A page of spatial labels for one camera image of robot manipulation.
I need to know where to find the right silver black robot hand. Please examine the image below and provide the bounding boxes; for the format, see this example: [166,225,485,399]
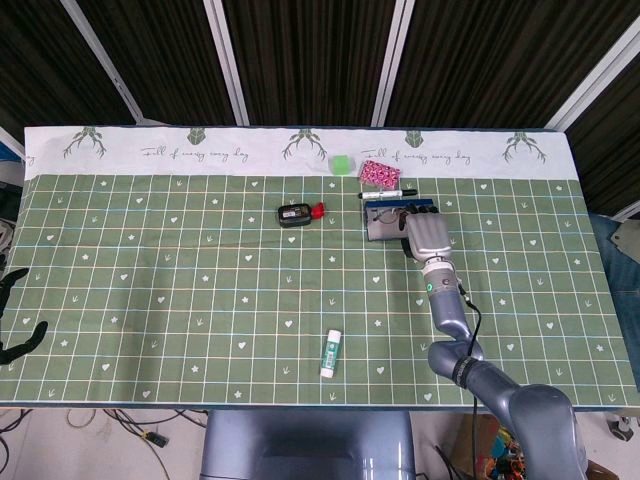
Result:
[397,200,454,262]

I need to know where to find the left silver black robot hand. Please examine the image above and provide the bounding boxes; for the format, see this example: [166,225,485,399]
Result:
[0,268,50,365]

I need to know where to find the blue glasses case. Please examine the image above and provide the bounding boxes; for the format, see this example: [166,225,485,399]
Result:
[363,198,441,244]

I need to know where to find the wire-frame eyeglasses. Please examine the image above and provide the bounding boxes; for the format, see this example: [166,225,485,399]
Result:
[369,209,406,226]

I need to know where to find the cardboard box of colourful toys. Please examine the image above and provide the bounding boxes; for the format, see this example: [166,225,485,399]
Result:
[452,413,604,480]

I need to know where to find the white marker pen black cap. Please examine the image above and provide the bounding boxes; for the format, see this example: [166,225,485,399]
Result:
[357,188,419,201]

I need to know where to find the black ink bottle red cap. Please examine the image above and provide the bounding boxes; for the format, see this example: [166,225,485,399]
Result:
[276,201,327,230]

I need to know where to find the blue white board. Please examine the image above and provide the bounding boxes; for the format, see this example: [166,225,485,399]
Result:
[0,125,26,176]

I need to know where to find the white green glue stick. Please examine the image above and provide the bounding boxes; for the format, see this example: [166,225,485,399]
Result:
[318,328,344,379]

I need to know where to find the green grid tablecloth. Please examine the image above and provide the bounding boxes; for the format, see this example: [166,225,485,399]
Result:
[0,124,637,409]

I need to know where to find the blue denim cloth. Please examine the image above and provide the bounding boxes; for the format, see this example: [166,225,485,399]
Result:
[592,213,640,329]

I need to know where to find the grey flat plate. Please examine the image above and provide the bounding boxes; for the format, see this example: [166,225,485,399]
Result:
[608,219,640,251]

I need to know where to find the blue-grey robot torso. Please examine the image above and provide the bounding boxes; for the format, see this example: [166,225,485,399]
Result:
[199,410,417,480]

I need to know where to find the black caster wheel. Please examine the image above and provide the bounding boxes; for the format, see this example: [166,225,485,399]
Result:
[607,414,640,444]

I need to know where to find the black floor cable tangle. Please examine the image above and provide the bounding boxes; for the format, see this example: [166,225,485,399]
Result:
[97,407,209,451]

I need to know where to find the white partition post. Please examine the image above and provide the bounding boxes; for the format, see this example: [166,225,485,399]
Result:
[59,0,151,126]
[370,0,424,126]
[544,19,640,132]
[202,0,250,126]

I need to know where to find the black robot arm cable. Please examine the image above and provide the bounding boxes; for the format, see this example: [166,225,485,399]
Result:
[457,284,485,480]

